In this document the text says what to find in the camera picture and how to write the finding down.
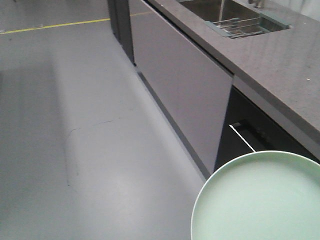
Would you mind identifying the light green round plate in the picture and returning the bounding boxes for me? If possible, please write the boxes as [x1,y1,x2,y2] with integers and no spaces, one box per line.
[190,150,320,240]

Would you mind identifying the grey metal drying rack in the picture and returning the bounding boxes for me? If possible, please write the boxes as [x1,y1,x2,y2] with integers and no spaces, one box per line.
[205,13,292,39]

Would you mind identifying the black built-in appliance front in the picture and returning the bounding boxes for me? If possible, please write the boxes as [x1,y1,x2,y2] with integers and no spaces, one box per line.
[213,86,320,171]

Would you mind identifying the stainless steel sink basin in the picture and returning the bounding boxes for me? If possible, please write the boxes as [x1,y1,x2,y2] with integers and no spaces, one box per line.
[178,0,288,23]

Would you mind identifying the stainless steel faucet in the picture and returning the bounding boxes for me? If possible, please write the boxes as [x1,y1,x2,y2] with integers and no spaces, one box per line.
[248,0,265,9]

